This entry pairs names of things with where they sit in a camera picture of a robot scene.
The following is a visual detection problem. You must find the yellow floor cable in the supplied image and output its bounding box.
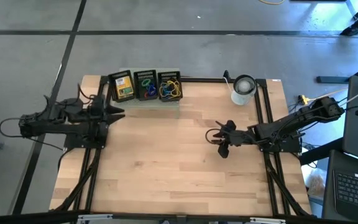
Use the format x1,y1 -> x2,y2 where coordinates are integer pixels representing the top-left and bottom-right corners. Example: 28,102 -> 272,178
257,0 -> 286,6

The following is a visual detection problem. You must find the yellow power plug cord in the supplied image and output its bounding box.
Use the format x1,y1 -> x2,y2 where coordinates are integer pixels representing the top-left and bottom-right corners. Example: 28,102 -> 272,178
297,88 -> 349,106

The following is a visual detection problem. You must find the black desk foot bar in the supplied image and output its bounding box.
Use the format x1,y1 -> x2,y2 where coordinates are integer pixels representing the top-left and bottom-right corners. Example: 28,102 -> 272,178
315,75 -> 351,85

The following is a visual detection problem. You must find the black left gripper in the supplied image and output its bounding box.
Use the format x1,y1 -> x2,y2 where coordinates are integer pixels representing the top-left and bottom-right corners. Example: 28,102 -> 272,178
89,94 -> 126,133

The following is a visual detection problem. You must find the black rig beam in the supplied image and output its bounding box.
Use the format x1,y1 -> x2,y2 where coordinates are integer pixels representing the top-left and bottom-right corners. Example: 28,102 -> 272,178
0,210 -> 358,224

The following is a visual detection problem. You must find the white lamp cable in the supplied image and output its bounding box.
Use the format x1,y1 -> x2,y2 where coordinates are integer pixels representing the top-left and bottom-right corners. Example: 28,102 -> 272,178
223,76 -> 233,95

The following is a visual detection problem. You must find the green perforated metal shelf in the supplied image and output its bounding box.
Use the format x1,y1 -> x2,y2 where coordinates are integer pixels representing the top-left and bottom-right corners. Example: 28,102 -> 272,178
110,67 -> 181,110

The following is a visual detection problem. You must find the black plastic basket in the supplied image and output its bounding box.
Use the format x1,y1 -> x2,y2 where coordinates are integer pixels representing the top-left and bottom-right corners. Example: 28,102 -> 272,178
108,69 -> 136,103
133,69 -> 159,101
157,70 -> 184,103

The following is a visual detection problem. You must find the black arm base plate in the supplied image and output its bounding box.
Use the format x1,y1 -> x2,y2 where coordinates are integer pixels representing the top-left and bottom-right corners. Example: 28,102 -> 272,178
63,124 -> 109,149
257,136 -> 303,154

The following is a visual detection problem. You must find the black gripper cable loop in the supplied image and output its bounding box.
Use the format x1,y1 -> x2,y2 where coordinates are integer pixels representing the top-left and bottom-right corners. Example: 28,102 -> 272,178
204,128 -> 219,145

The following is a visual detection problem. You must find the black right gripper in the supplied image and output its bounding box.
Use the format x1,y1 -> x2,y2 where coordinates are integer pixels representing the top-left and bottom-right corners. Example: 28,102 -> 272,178
211,119 -> 256,159

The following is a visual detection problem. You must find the silver corner bracket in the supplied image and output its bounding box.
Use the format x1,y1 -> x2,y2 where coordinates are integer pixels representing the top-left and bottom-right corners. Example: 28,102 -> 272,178
249,217 -> 287,224
77,213 -> 114,222

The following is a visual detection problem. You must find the clear plastic bag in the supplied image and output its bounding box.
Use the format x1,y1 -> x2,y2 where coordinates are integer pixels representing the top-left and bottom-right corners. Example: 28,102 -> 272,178
301,163 -> 326,200

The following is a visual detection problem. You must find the black laptop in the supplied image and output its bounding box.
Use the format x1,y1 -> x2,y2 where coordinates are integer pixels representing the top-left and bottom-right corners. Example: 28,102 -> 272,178
321,149 -> 358,224

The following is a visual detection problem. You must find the yellow green crayon box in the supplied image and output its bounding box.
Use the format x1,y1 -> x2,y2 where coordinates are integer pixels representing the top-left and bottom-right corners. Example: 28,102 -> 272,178
114,76 -> 135,100

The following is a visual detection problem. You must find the yellow rubber band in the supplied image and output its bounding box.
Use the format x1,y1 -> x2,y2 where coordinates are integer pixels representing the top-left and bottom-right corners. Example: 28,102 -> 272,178
159,80 -> 182,100

